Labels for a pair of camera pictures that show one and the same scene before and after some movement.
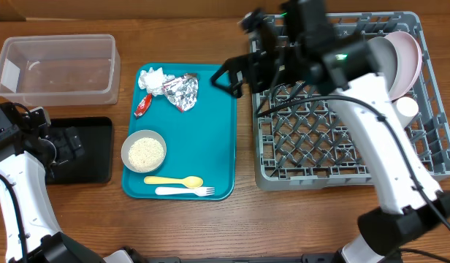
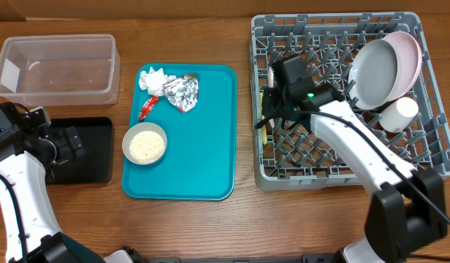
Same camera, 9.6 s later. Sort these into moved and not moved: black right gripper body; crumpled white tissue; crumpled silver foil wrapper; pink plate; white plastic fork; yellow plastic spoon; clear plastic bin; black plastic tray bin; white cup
Moved: black right gripper body; yellow plastic spoon; white plastic fork
Not moved: crumpled silver foil wrapper; crumpled white tissue; black plastic tray bin; white cup; clear plastic bin; pink plate
